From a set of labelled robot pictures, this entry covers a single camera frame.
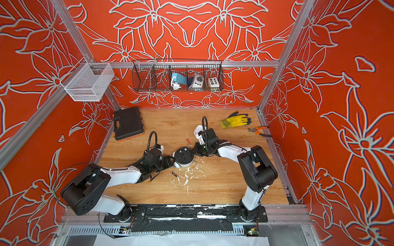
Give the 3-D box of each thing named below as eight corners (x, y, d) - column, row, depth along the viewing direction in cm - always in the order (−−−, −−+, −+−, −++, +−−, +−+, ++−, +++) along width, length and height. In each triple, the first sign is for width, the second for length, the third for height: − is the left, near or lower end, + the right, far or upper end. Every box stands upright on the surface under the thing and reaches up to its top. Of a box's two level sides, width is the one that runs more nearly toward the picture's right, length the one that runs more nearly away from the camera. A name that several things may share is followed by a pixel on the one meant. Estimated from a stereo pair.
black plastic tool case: (116, 143, 101) (113, 138, 97) (115, 116, 117) (112, 112, 113) (145, 134, 105) (143, 130, 101) (140, 110, 121) (138, 105, 117)
